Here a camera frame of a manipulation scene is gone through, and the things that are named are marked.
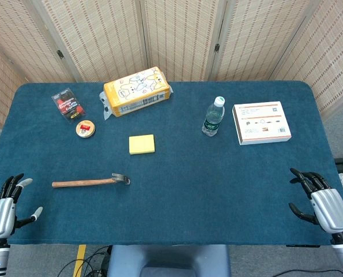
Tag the yellow floor tape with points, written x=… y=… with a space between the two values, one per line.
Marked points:
x=79 y=260

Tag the yellow cartoon tissue pack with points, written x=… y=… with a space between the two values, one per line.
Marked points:
x=136 y=91

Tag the round red gold tin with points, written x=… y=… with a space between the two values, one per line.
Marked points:
x=85 y=128

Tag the black red card package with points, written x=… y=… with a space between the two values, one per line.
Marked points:
x=68 y=105

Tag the blue table cloth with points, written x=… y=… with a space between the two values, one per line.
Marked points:
x=171 y=173

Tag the yellow sponge block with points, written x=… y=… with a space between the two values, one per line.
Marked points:
x=141 y=144

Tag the clear plastic water bottle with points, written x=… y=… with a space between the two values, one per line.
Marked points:
x=213 y=116

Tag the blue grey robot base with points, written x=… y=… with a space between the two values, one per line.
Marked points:
x=168 y=261

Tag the bamboo folding screen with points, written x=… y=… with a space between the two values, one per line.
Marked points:
x=171 y=37

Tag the white orange product box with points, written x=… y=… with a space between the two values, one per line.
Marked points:
x=261 y=122

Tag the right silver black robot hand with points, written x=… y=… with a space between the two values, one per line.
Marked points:
x=328 y=210

